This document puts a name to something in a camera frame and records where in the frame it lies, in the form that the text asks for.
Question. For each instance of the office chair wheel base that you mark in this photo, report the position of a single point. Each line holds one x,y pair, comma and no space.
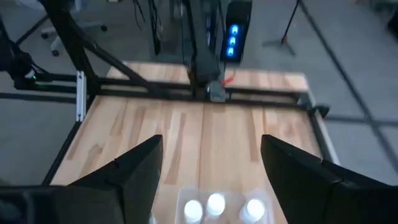
90,25

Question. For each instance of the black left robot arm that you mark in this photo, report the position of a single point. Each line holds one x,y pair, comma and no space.
202,56

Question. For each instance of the black metal rig frame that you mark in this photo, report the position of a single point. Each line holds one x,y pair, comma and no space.
74,46

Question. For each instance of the white plastic pill bottle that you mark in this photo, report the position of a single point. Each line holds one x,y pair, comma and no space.
192,211
215,203
255,209

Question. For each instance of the clear plastic basket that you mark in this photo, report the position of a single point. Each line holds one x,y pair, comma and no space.
231,199

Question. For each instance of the silver aluminium bracket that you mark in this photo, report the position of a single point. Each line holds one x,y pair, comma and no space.
81,96

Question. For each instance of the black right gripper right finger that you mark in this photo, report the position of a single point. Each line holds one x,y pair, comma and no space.
304,193

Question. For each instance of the black tripod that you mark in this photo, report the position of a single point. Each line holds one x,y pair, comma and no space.
290,21

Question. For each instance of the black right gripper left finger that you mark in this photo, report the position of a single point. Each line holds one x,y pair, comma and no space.
133,186

